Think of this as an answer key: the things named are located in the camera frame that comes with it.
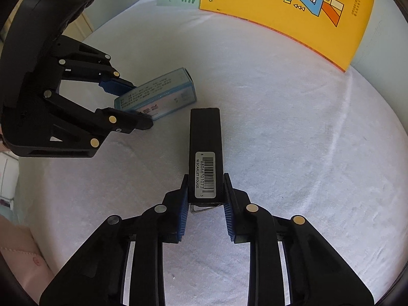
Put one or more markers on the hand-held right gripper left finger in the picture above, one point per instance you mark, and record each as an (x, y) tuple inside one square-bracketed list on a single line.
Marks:
[(183, 216)]

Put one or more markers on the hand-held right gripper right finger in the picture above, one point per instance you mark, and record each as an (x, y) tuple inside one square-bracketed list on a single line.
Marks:
[(228, 216)]

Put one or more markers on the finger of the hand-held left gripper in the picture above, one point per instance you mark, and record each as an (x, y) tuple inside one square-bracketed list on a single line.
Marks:
[(118, 84), (134, 119)]

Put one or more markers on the light blue long box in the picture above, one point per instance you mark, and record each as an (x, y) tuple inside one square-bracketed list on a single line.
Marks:
[(162, 94)]

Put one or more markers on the black long box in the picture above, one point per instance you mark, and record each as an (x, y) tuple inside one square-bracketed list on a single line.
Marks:
[(205, 146)]

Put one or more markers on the cream cabinet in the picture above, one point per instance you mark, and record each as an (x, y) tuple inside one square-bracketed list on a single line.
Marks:
[(84, 22)]

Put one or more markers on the white tablecloth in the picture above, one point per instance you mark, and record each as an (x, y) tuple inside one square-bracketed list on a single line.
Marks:
[(287, 149)]

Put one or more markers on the pink garment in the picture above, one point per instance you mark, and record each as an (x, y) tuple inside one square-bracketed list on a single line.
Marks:
[(22, 255)]

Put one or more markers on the yellow book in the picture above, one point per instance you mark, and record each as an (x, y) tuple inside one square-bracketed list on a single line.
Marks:
[(287, 9)]

